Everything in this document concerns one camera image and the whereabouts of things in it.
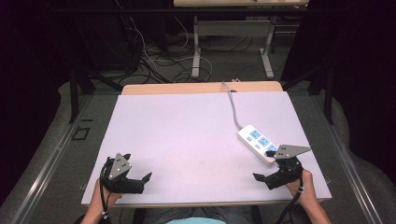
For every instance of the person's grey and teal clothing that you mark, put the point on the person's grey and teal clothing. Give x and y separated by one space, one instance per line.
196 216

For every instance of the wooden table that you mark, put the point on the wooden table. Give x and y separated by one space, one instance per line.
186 88

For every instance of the black metal stand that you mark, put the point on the black metal stand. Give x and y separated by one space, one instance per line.
323 90
77 90

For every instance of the desk with metal legs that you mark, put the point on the desk with metal legs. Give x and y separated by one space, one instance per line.
232 28

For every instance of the pale lilac table board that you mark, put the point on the pale lilac table board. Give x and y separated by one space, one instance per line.
193 149

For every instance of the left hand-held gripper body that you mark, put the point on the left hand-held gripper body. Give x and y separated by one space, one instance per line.
120 168

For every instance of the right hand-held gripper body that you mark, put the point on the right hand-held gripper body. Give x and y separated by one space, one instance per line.
288 168

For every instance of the person's right hand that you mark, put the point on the person's right hand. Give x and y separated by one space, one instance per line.
303 189

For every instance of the white power strip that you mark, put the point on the white power strip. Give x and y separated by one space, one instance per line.
253 141

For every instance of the person's left hand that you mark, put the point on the person's left hand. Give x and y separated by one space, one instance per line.
99 200

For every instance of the aluminium floor rail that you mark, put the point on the aluminium floor rail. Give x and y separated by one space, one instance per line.
345 161
46 168

